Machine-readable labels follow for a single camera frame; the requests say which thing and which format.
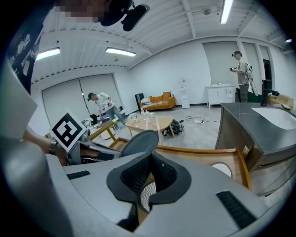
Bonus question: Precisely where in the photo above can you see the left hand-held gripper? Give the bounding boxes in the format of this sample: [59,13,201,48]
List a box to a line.
[49,112,121,166]

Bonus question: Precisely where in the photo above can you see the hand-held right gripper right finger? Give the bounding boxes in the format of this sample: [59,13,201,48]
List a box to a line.
[134,153,271,234]

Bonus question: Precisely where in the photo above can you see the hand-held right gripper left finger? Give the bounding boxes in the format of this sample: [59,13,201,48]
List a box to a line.
[62,152,153,232]

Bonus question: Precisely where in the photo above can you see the person's left forearm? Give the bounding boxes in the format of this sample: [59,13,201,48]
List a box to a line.
[22,129,68,166]

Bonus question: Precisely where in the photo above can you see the person's left hand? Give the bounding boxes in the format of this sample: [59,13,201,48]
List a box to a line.
[80,149,100,158]

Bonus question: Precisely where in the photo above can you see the wooden tray cart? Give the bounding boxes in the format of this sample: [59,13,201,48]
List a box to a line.
[89,118,253,229]

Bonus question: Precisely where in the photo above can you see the black side table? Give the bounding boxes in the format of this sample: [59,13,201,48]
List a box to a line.
[135,93,145,109]

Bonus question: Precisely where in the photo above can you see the oval wooden coffee table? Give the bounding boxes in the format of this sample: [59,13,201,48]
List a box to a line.
[125,115,176,139]

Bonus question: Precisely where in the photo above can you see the striped blanket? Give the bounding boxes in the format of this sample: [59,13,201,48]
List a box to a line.
[141,99,171,107]

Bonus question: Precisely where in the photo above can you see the black bag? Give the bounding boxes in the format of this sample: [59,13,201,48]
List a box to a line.
[161,119,185,137]

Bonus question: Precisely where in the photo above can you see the orange sofa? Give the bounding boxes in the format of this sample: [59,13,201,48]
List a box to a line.
[139,91,176,112]

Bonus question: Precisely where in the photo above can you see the dark vanity cabinet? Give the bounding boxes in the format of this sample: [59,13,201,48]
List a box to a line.
[215,101,296,197]

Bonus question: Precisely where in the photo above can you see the white water dispenser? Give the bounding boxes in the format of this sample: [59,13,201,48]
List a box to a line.
[179,78,191,109]

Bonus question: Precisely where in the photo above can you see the ceiling light panel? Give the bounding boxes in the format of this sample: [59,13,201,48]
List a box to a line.
[34,47,61,61]
[105,47,137,57]
[219,0,234,25]

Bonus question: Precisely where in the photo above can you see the white cabinet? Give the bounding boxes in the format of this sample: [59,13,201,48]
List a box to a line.
[205,83,236,109]

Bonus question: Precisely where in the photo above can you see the white sink basin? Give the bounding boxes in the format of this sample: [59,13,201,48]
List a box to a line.
[251,106,296,130]

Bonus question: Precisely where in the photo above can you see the cardboard box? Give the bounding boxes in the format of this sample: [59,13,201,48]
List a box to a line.
[269,94,295,107]

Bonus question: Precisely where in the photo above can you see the person's black floral shirt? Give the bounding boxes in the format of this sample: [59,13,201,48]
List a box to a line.
[6,0,58,94]

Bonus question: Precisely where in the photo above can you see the black door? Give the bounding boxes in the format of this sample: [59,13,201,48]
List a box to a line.
[262,59,272,81]

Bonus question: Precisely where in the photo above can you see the silver wrist bracelet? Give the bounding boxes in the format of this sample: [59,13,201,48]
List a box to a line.
[48,140,58,156]

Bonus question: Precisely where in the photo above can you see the pink strap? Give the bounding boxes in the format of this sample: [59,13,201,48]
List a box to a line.
[145,115,162,134]

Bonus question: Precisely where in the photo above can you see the black power cable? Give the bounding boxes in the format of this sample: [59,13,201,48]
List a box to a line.
[179,115,222,125]

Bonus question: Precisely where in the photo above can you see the black head camera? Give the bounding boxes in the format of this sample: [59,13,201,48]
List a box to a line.
[121,4,150,32]

